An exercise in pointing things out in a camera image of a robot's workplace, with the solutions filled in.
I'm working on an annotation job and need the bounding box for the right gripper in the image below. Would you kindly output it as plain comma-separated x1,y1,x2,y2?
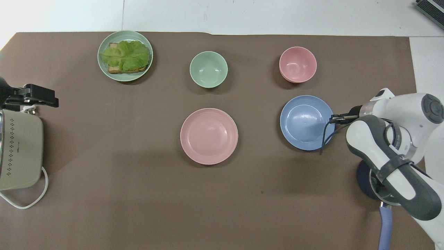
343,106,363,124

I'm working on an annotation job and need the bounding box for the blue plate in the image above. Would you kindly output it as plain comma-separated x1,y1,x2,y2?
280,95,336,151

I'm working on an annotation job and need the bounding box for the pink bowl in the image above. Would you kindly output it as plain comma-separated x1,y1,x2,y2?
279,47,317,83

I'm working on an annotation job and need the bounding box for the dark grey device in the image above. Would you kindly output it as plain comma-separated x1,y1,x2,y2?
416,0,444,25

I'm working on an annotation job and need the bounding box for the pink plate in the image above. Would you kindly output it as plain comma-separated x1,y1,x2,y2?
180,108,239,165

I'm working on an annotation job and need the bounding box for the green bowl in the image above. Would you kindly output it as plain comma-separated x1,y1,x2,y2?
189,51,228,89

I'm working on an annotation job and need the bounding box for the green lettuce leaf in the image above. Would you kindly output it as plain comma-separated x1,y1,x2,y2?
99,40,151,72

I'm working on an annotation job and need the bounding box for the green plate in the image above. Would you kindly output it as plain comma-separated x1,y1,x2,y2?
97,31,154,82

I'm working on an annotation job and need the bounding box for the toast slice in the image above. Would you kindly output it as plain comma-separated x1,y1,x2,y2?
108,42,150,74

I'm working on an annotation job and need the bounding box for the black stand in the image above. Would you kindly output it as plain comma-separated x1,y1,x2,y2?
0,76,59,108

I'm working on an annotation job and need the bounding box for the beige electric appliance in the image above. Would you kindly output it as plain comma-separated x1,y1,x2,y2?
0,109,44,191

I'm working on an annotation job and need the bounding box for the black cable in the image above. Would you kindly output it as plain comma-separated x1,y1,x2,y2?
319,116,349,155

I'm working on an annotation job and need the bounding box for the pan with lavender handle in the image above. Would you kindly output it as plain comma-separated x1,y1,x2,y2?
356,160,403,250

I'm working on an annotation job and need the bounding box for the white power cable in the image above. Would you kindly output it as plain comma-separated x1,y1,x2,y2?
0,166,49,210

